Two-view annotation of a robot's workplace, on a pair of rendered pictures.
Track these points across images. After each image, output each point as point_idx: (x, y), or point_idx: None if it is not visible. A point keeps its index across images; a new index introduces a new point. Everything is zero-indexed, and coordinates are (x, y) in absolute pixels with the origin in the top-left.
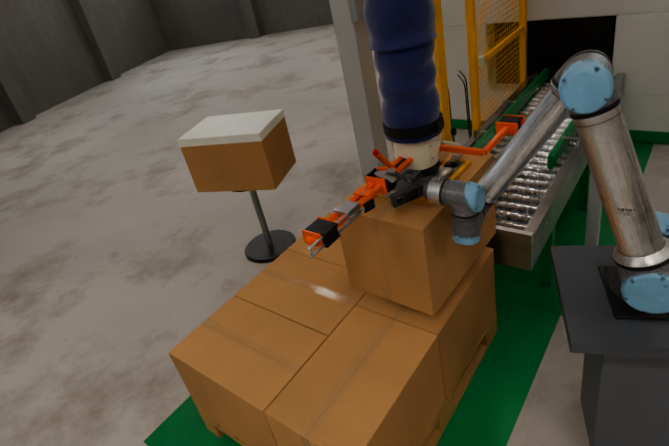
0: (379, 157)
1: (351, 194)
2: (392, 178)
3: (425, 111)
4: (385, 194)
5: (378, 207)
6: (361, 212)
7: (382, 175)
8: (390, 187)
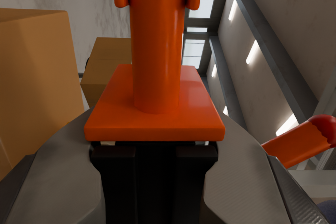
0: (290, 149)
1: (78, 86)
2: (260, 212)
3: None
4: (74, 131)
5: (0, 114)
6: (13, 39)
7: (236, 133)
8: (128, 179)
